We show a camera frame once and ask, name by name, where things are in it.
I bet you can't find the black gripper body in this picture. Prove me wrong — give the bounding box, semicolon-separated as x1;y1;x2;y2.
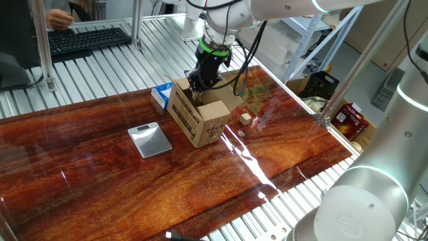
191;52;231;88

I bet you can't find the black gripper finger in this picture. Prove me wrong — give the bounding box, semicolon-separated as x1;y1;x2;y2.
185;70;199;101
197;79;222;98

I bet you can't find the brown cardboard box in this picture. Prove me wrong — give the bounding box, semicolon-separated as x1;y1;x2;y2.
167;75;245;149

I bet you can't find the cardboard storage box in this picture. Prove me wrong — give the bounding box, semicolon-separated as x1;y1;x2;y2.
286;76;381;155

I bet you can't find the red product box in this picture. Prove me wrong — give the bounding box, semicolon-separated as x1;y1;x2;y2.
330;102;370;141

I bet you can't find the person's bare hand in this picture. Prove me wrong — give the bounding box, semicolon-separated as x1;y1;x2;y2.
44;8;75;31

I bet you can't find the blue tissue pack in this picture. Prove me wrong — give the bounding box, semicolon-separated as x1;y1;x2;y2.
150;82;175;110

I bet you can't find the silver digital scale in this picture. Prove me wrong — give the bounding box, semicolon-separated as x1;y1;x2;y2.
127;121;173;159

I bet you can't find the white foam block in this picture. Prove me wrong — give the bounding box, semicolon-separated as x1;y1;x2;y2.
239;26;295;66

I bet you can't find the white metal shelf rack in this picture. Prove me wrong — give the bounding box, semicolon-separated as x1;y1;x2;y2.
282;16;357;83

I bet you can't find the black plastic crate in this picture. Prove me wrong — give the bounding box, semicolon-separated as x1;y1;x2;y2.
298;70;340;100

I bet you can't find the olive cloth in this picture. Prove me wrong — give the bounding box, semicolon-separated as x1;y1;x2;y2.
300;96;330;113

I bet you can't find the black keyboard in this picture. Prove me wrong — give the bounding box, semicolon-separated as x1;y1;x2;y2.
46;26;132;57

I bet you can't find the wood grain table mat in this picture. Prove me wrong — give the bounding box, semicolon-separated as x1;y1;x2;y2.
0;65;354;241

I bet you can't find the dark chair backrest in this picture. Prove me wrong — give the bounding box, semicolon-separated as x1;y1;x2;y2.
69;1;92;21

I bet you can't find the grey plastic case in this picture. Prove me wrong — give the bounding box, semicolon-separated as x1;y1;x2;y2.
370;68;411;114

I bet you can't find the black monitor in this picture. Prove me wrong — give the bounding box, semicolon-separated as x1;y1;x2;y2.
0;0;43;90

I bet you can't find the wooden cabinet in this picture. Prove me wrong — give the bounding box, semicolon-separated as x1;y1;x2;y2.
344;0;428;73

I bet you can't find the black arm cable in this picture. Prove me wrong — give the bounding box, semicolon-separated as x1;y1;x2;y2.
185;0;428;98

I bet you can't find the aluminium frame post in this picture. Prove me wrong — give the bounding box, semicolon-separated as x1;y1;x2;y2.
130;0;145;50
29;0;58;92
317;0;412;128

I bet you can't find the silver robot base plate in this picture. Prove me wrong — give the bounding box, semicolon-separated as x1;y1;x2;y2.
253;222;292;241

